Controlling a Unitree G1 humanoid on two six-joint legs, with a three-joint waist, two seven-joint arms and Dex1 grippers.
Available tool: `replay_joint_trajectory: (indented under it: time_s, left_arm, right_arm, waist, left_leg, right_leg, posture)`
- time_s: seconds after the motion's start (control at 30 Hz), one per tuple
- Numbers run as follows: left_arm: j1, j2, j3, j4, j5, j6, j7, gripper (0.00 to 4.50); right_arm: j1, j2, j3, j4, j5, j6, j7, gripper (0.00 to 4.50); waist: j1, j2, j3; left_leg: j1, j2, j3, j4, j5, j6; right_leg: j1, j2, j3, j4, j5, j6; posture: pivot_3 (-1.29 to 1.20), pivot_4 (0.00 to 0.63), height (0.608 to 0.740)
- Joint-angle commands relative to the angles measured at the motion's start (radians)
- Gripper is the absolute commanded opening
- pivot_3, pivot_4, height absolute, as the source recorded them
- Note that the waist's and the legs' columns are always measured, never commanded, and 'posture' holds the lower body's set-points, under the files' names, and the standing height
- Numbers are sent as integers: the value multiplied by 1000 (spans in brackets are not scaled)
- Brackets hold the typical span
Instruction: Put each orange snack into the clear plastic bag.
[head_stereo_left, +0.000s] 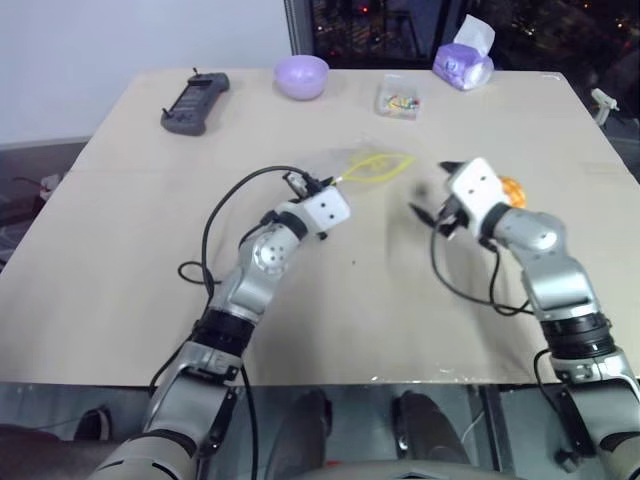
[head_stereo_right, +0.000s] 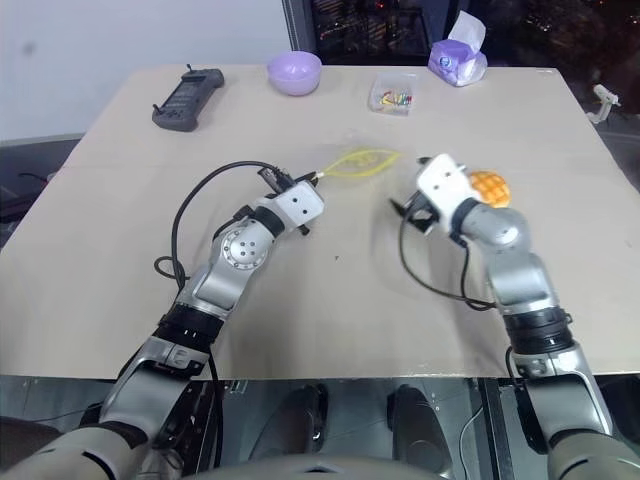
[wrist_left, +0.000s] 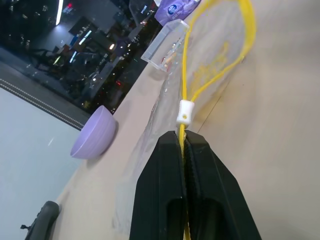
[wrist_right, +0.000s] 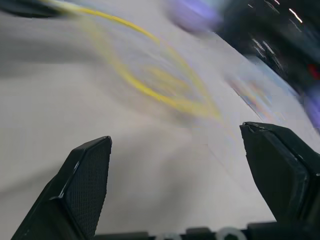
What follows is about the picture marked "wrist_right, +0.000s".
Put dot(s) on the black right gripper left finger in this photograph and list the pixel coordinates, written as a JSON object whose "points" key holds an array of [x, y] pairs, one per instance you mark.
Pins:
{"points": [[82, 190]]}

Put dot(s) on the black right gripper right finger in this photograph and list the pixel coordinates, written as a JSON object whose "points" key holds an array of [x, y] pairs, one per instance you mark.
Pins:
{"points": [[275, 172]]}

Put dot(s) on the purple snack packet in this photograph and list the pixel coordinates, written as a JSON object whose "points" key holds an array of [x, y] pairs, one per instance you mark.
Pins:
{"points": [[193, 16]]}

